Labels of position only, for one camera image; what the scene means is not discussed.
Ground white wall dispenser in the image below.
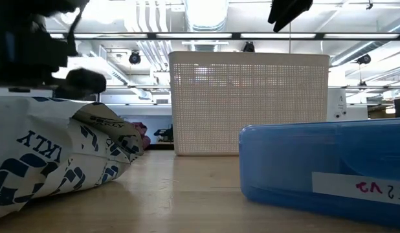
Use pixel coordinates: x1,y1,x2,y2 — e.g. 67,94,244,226
327,87,348,122

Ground white pouch with blue print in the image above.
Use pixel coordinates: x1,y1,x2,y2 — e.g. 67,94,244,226
0,95,145,221

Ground blue plastic first aid box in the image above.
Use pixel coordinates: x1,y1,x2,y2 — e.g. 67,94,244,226
238,117,400,229

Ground silver ventilation duct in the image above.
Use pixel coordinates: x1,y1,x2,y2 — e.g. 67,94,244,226
183,0,230,32

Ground black overhead frame rail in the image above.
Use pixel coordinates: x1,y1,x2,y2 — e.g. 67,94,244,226
47,31,400,41

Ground black equipment in background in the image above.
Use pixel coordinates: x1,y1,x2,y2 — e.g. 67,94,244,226
153,124,174,143

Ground black hanging ceiling camera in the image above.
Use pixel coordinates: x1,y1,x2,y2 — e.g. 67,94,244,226
356,53,372,65
128,50,142,65

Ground white perforated plastic basket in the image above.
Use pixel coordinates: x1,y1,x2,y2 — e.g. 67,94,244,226
168,50,331,157

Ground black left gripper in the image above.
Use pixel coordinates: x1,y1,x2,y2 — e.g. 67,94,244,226
0,0,107,100

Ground purple cloth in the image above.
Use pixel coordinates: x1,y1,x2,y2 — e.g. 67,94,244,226
131,122,151,150

